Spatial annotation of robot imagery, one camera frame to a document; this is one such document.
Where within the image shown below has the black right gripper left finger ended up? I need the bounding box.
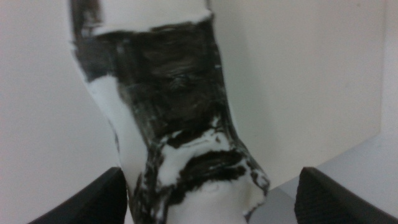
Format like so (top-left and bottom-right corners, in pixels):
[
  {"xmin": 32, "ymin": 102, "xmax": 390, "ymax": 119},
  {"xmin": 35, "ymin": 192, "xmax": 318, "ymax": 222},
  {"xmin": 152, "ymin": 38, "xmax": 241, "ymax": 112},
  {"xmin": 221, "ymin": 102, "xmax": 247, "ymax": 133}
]
[{"xmin": 27, "ymin": 166, "xmax": 129, "ymax": 224}]

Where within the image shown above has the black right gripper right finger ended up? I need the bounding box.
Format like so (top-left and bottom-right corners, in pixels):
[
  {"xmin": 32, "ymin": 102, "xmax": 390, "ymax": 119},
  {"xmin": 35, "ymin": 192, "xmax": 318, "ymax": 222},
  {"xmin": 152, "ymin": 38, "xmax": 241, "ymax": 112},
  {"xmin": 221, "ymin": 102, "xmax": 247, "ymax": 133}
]
[{"xmin": 294, "ymin": 166, "xmax": 398, "ymax": 224}]

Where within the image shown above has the white and black shoe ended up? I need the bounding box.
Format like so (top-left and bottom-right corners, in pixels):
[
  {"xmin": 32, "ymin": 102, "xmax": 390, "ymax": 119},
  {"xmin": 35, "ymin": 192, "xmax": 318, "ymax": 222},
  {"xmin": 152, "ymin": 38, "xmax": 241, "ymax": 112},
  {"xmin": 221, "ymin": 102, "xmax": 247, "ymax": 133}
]
[{"xmin": 67, "ymin": 0, "xmax": 271, "ymax": 224}]

